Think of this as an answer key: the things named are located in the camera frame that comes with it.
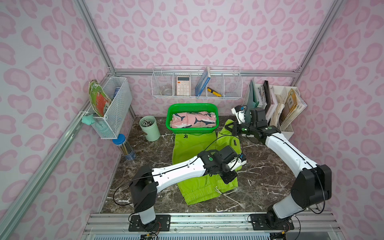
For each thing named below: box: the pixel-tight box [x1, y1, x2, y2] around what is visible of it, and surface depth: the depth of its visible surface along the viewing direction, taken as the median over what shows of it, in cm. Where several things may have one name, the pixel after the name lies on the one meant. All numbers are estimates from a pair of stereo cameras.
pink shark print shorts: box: [170, 111, 217, 129], surface depth 102 cm
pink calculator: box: [176, 76, 191, 96], surface depth 97 cm
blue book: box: [195, 66, 211, 97], surface depth 90 cm
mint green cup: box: [139, 115, 161, 142], surface depth 100 cm
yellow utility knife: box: [207, 87, 222, 97], surface depth 100 cm
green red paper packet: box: [88, 79, 112, 117], surface depth 74 cm
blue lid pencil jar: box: [112, 133, 136, 161], surface depth 87 cm
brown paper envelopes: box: [279, 88, 308, 131], surface depth 99 cm
